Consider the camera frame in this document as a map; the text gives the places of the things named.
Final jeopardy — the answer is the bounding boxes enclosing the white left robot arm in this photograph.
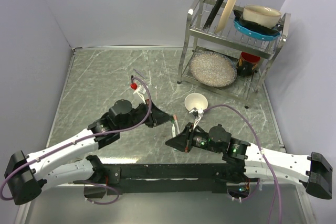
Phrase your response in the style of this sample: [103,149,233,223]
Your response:
[1,100,173,205]

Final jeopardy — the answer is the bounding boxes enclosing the speckled round plate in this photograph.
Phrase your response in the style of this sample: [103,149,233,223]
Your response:
[189,51,237,88]

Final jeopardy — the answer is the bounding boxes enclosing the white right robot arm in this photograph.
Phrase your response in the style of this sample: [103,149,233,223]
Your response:
[165,123,333,200]

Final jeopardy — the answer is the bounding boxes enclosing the beige plate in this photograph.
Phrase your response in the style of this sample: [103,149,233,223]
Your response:
[215,0,237,34]

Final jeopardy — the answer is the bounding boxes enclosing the white green marker pen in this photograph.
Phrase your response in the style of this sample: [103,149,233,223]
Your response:
[172,123,176,138]

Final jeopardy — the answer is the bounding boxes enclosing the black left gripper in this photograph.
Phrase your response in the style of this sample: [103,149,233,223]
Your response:
[118,99,173,132]

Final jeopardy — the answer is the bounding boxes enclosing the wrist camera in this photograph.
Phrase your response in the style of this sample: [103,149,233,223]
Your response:
[130,83,149,104]
[189,108,204,129]

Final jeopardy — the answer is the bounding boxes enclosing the purple pen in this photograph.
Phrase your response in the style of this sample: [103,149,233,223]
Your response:
[133,68,146,79]

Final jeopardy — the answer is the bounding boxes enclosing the white orange marker pen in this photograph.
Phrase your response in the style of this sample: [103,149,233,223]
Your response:
[173,114,181,134]

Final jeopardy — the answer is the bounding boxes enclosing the blue dotted dish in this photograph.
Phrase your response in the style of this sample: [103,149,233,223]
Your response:
[234,20,280,41]

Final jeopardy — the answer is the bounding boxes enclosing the red floral bowl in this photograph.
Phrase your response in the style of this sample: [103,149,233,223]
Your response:
[184,93,208,112]

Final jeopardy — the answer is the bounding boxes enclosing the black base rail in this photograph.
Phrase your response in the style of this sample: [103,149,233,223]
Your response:
[72,163,263,198]

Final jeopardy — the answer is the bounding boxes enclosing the cream bowl on rack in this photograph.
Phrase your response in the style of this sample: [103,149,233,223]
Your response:
[243,5,281,28]

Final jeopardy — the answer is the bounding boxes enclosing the black dish on rack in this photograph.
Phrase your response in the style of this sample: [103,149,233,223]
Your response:
[233,9,283,36]

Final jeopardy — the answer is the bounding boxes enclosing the red black mug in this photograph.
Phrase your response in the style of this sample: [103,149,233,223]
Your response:
[236,52,261,77]

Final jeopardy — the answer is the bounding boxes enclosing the black square plate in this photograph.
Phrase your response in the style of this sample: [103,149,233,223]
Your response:
[203,0,224,30]

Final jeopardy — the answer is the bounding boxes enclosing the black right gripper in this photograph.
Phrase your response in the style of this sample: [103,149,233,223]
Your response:
[165,122,223,153]

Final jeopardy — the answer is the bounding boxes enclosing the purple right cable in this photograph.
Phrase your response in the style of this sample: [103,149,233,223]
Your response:
[202,104,279,224]

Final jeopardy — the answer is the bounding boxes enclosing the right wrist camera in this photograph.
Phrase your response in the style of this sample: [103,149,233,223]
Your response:
[189,108,204,129]

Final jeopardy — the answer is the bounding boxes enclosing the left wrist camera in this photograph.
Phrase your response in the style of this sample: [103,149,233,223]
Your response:
[130,83,149,104]

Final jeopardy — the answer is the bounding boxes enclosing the steel dish rack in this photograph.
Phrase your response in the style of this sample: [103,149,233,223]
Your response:
[177,0,291,106]

